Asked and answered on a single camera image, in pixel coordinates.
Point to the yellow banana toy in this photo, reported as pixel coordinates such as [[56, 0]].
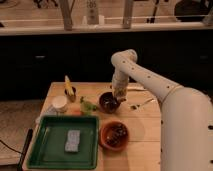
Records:
[[68, 86]]

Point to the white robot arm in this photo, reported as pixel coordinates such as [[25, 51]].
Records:
[[186, 115]]

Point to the white cup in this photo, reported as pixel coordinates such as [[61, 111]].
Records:
[[60, 103]]

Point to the blue grey sponge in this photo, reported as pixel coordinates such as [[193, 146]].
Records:
[[73, 141]]

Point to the orange carrot toy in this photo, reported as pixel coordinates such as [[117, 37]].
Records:
[[76, 112]]

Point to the white knife on table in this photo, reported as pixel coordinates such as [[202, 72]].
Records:
[[136, 89]]

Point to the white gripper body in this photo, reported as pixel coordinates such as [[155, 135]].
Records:
[[119, 87]]

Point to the dark purple bowl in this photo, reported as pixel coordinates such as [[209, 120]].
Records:
[[108, 103]]

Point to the clear plastic wrap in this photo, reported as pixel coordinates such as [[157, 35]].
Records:
[[49, 111]]

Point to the green leafy vegetable toy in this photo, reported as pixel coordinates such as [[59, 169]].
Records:
[[86, 107]]

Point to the orange terracotta bowl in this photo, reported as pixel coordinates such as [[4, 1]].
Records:
[[114, 136]]

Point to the small dark cup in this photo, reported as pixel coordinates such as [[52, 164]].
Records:
[[72, 97]]

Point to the green plastic tray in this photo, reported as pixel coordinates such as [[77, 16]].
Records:
[[48, 149]]

